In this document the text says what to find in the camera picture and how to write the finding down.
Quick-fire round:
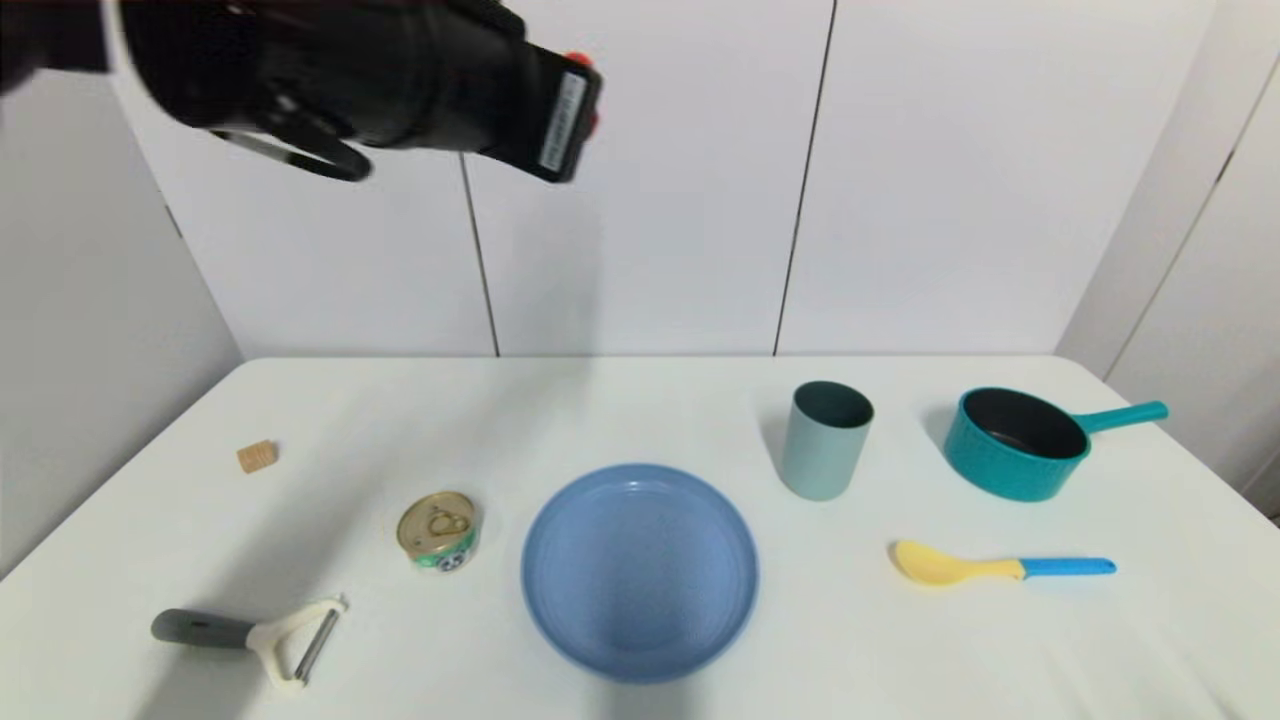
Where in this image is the peeler with grey handle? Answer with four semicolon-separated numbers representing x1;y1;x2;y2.
151;595;349;689

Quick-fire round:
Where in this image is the yellow spoon blue handle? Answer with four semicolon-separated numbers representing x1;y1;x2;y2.
891;540;1117;588

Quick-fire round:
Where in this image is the blue round plate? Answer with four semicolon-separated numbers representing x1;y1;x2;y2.
520;462;759;683

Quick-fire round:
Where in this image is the pale teal cup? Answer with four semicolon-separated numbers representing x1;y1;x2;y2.
779;380;875;502

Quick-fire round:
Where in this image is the red rubber duck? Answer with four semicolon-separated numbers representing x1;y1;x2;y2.
563;50;602;138

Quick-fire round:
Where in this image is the teal saucepan with handle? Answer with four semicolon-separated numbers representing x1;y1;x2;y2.
943;387;1170;502

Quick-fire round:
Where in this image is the small tin can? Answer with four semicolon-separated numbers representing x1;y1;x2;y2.
396;490;480;574

